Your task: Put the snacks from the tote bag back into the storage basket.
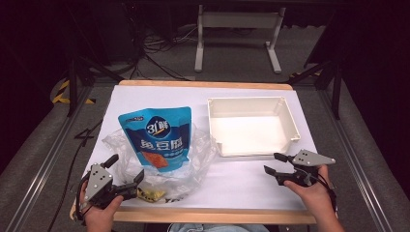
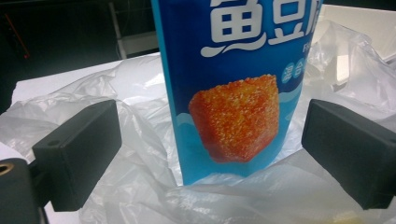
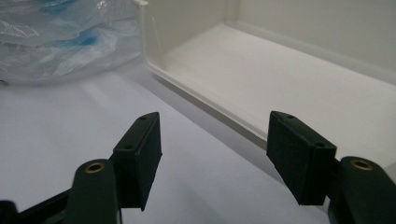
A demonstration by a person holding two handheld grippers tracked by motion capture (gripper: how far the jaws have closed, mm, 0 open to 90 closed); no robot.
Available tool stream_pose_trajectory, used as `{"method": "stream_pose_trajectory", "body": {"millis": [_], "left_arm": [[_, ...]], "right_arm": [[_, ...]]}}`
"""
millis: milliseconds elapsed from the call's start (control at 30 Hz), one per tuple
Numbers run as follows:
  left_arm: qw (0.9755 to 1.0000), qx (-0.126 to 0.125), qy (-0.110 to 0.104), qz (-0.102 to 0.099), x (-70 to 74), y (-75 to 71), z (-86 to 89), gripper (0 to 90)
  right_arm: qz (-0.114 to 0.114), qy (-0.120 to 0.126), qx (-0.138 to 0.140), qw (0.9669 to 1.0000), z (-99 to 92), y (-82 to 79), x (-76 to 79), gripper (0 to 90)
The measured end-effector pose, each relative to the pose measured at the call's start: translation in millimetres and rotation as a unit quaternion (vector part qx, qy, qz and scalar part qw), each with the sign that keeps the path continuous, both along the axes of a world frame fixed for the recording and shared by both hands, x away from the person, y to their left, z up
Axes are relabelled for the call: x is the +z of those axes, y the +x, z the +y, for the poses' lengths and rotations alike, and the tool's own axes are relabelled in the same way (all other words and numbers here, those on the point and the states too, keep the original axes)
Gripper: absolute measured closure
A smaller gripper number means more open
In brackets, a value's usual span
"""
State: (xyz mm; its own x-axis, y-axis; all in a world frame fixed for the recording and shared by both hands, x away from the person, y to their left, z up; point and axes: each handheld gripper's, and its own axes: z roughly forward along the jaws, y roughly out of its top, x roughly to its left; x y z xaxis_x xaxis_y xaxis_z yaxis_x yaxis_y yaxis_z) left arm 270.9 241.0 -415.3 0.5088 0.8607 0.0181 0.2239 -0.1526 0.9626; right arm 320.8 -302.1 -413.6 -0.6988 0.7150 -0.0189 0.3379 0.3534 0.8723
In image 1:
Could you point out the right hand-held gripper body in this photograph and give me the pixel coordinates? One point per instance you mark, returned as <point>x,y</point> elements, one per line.
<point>309,158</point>

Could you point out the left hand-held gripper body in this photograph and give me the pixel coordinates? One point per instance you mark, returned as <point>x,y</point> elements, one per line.
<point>97,182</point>

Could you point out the clear plastic bag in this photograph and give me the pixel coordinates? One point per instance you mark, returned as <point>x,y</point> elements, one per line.
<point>193,161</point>

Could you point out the person's left hand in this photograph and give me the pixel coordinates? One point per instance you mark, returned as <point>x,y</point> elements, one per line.
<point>101,217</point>

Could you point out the person's right hand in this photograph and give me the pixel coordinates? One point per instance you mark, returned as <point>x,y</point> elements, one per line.
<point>314,198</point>

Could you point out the yellow snack packet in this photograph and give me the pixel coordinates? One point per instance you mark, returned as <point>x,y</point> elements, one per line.
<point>151,194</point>

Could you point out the white paper sheet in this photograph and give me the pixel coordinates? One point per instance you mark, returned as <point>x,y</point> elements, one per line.
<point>241,187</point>

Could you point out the white plastic bin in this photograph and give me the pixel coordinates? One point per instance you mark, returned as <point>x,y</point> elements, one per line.
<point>251,133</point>

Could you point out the blue snack pouch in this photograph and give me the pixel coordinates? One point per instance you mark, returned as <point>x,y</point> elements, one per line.
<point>158,138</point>

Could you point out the black metal stand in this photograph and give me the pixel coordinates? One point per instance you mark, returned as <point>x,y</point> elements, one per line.
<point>73,83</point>
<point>336,93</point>

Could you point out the yellow black hazard tape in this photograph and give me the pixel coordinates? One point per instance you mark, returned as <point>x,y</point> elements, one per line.
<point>61,93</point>

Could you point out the aluminium frame rail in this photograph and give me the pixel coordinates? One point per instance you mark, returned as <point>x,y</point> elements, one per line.
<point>357,167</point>
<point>42,170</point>

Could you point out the white metal stand frame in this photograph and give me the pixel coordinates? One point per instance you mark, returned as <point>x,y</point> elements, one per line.
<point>238,20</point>

